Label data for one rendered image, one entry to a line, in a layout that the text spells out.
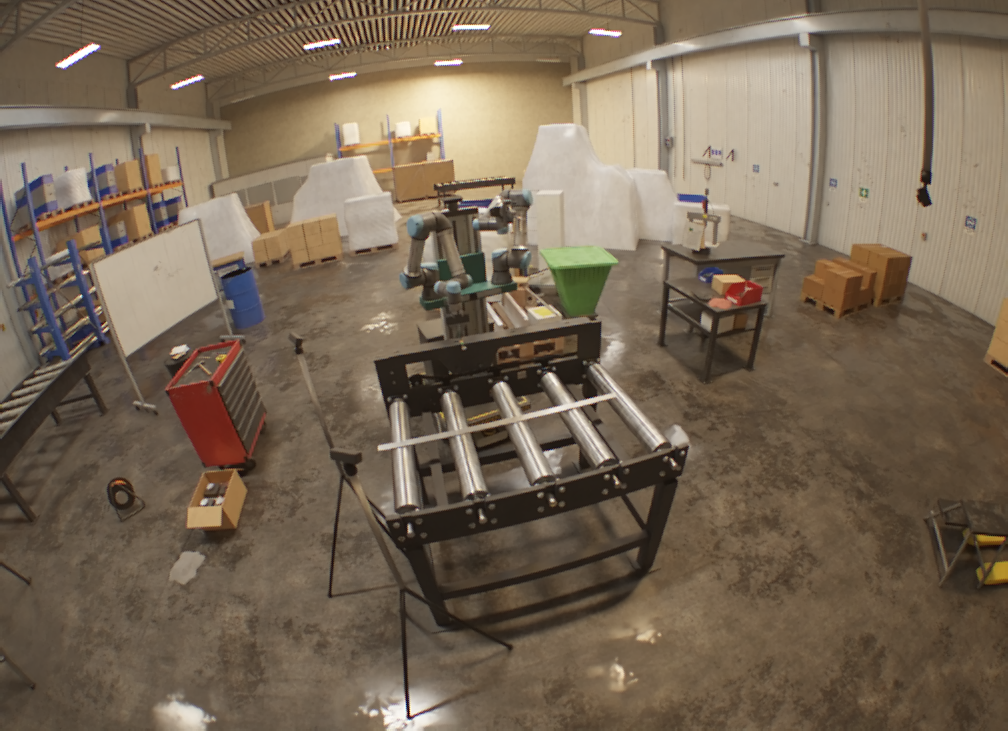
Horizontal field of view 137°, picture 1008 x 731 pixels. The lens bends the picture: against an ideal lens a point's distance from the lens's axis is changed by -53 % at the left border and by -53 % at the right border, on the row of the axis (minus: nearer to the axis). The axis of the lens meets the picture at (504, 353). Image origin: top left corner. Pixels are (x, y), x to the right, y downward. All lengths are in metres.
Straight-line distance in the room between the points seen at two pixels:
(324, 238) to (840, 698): 10.72
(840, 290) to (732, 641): 5.42
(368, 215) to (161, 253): 5.59
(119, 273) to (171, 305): 0.93
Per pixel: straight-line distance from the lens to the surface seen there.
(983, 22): 10.69
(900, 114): 11.53
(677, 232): 8.66
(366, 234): 10.28
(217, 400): 3.43
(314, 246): 10.26
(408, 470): 1.93
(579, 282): 4.79
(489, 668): 2.33
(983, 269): 10.68
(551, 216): 5.81
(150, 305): 5.91
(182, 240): 6.27
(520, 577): 2.19
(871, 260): 8.22
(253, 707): 2.65
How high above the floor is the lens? 2.19
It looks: 28 degrees down
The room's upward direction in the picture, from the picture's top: 4 degrees counter-clockwise
